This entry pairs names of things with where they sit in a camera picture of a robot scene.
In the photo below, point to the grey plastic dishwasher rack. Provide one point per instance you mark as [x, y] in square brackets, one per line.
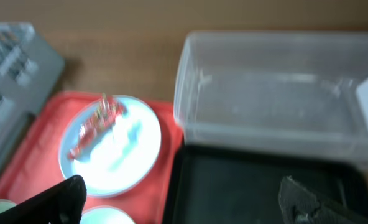
[29, 69]

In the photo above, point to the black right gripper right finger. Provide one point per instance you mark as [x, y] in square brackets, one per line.
[300, 204]

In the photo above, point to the light blue small bowl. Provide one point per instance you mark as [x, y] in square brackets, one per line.
[105, 215]

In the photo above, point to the red snack wrapper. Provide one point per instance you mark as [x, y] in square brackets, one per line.
[104, 116]

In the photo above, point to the black food waste tray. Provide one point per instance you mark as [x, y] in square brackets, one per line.
[217, 185]

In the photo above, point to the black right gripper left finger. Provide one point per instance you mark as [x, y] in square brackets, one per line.
[61, 204]

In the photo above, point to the clear plastic waste bin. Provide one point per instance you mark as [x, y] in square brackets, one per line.
[275, 92]

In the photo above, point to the large light blue plate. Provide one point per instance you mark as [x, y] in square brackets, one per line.
[119, 158]

